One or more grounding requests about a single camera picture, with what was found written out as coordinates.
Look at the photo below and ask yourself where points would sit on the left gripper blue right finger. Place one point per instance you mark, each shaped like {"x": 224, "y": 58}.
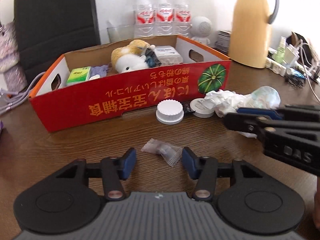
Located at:
{"x": 204, "y": 171}

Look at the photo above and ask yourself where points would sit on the white ribbed jar lid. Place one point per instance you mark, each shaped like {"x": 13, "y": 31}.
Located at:
{"x": 169, "y": 112}

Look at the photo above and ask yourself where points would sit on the greenish plastic bag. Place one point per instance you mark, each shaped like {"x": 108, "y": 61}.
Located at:
{"x": 265, "y": 97}

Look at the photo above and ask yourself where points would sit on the water bottle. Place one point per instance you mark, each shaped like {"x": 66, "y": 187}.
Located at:
{"x": 144, "y": 18}
{"x": 182, "y": 18}
{"x": 164, "y": 17}

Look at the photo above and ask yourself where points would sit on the white tissue paper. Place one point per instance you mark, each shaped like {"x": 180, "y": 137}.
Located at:
{"x": 225, "y": 101}

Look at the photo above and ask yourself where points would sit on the blue patterned cloth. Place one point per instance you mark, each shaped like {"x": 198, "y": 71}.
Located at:
{"x": 151, "y": 58}

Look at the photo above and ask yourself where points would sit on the black earphones tangle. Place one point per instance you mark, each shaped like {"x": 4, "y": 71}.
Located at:
{"x": 296, "y": 79}

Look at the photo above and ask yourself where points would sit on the yellow thermos jug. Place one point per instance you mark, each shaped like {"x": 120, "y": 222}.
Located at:
{"x": 251, "y": 31}

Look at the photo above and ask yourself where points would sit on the cotton swab plastic box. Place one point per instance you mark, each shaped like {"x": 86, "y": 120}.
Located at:
{"x": 168, "y": 55}

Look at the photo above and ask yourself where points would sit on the purple ceramic vase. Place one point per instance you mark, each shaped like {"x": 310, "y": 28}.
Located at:
{"x": 12, "y": 75}

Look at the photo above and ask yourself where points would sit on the white charger adapters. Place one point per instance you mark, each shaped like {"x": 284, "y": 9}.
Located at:
{"x": 291, "y": 55}

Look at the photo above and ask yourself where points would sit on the middle water bottle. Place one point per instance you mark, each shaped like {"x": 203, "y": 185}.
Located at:
{"x": 164, "y": 17}

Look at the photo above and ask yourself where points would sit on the red cardboard pumpkin box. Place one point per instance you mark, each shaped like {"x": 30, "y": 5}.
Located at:
{"x": 60, "y": 106}

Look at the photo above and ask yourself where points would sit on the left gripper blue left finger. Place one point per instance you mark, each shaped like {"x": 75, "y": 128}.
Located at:
{"x": 113, "y": 171}

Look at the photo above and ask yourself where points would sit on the white astronaut speaker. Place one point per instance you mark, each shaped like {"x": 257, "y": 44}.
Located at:
{"x": 201, "y": 29}

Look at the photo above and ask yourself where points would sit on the green tissue pack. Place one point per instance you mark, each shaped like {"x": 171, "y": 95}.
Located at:
{"x": 78, "y": 75}

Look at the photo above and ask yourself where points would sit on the person's right hand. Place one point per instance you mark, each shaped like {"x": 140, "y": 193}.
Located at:
{"x": 316, "y": 213}

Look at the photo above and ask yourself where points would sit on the green spray bottle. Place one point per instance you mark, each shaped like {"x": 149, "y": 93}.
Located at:
{"x": 279, "y": 55}

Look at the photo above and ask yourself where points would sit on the right water bottle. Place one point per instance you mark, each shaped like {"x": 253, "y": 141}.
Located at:
{"x": 182, "y": 18}

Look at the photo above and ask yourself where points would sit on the left water bottle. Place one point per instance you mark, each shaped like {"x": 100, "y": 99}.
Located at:
{"x": 144, "y": 18}

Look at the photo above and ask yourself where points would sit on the glass cup with straw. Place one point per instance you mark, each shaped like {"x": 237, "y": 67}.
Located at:
{"x": 118, "y": 33}

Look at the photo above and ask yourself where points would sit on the black paper shopping bag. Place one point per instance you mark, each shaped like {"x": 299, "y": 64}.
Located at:
{"x": 46, "y": 29}

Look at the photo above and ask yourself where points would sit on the small white cap piece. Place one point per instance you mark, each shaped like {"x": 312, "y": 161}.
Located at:
{"x": 94, "y": 77}

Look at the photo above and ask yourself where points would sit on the yellow white plush toy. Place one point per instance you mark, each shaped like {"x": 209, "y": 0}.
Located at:
{"x": 131, "y": 57}

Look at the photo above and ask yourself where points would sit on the clear plastic candy wrapper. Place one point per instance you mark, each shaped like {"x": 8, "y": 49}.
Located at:
{"x": 170, "y": 153}

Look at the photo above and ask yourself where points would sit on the purple fabric pouch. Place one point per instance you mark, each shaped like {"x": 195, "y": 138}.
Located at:
{"x": 101, "y": 70}

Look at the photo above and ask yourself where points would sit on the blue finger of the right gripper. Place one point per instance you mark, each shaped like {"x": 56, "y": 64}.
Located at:
{"x": 298, "y": 124}
{"x": 260, "y": 112}

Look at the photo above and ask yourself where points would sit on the white power strip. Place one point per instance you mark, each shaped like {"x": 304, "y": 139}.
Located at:
{"x": 277, "y": 68}

